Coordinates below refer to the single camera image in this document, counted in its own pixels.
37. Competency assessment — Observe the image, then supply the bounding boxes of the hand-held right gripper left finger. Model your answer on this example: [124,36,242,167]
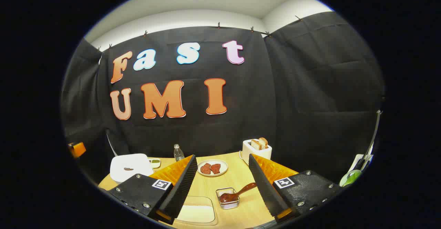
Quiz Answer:
[108,154,198,225]

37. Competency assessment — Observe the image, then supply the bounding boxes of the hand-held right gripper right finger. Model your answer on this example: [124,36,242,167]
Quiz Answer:
[248,153,342,223]

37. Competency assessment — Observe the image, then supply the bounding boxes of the brown wooden spoon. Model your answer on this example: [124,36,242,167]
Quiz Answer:
[219,182,257,203]

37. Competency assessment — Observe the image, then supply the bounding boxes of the white rice cooker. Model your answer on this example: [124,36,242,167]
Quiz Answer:
[110,153,154,183]

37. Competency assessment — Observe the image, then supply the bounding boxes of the white toaster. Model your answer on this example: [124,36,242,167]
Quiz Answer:
[240,139,273,166]

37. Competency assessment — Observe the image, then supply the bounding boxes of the clear plastic water bottle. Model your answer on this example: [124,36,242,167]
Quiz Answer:
[173,144,185,162]

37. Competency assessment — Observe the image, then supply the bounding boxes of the round white plate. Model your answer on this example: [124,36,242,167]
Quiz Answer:
[197,159,228,177]

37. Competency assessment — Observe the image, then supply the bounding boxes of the green round object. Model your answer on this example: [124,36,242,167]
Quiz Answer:
[339,169,362,187]

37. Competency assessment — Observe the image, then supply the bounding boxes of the black backdrop cloth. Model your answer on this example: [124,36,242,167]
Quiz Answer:
[61,11,384,185]

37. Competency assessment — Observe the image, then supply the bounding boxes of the white paper sheet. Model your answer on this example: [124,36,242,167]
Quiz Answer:
[347,153,374,171]

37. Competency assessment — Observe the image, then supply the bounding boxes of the thin grey metal rod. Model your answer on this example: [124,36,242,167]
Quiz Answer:
[362,110,383,162]

